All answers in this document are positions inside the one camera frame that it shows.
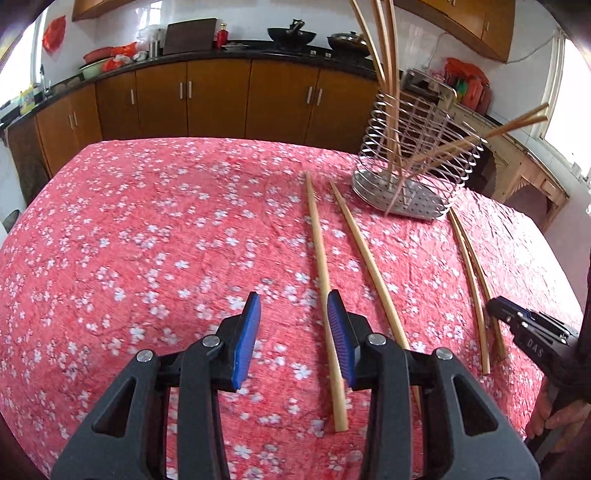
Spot small sliding window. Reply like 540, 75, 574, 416
0, 18, 47, 107

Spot wok with glass lid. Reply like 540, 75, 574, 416
327, 31, 370, 51

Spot person's right hand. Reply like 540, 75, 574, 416
525, 377, 591, 441

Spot red floral tablecloth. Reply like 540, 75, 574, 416
0, 137, 585, 480

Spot black kitchen countertop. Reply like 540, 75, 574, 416
0, 41, 379, 125

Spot brown wall cabinets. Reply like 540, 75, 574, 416
71, 0, 515, 63

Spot metal wire utensil holder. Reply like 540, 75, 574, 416
352, 69, 485, 221

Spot orange plastic bag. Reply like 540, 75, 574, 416
102, 41, 139, 72

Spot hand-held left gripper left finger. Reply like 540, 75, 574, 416
51, 292, 262, 480

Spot hanging red plastic bag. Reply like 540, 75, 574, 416
42, 15, 66, 52

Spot large bright window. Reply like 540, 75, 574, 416
531, 28, 591, 185

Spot wooden chopstick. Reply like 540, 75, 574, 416
388, 0, 402, 213
305, 172, 349, 433
402, 102, 550, 185
406, 115, 549, 167
349, 0, 393, 139
448, 208, 491, 376
455, 217, 507, 361
329, 181, 423, 409
375, 0, 393, 162

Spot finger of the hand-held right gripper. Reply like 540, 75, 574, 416
485, 296, 573, 340

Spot cream wooden side table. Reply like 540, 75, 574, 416
443, 99, 571, 213

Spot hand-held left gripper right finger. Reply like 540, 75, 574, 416
327, 290, 540, 480

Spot white plastic bag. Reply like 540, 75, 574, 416
137, 25, 166, 49

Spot crumpled red plastic bag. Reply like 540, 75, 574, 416
445, 58, 485, 81

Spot brown base cabinets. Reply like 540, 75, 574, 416
9, 58, 384, 185

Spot dark cutting board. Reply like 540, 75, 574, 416
163, 17, 218, 55

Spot black gas stove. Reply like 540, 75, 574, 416
259, 44, 375, 61

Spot black wok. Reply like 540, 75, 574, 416
267, 18, 318, 47

